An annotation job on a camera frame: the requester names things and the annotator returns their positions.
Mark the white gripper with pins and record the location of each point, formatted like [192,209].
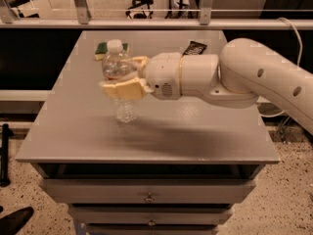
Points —
[162,74]

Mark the clear plastic water bottle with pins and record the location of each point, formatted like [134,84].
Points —
[117,67]

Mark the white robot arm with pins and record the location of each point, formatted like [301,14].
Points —
[244,71]

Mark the green and yellow sponge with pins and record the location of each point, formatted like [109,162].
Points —
[102,50]

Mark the dark candy bar wrapper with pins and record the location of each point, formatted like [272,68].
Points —
[195,48]

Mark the black office chair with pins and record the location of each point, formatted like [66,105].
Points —
[145,14]

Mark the metal railing bar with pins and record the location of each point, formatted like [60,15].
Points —
[214,24]

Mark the grey drawer cabinet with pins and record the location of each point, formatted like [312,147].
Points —
[76,136]

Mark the top grey drawer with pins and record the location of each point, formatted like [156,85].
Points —
[147,191]

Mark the grey drawer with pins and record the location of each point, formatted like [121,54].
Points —
[144,214]
[147,191]

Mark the black pole stand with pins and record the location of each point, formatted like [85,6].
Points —
[6,133]

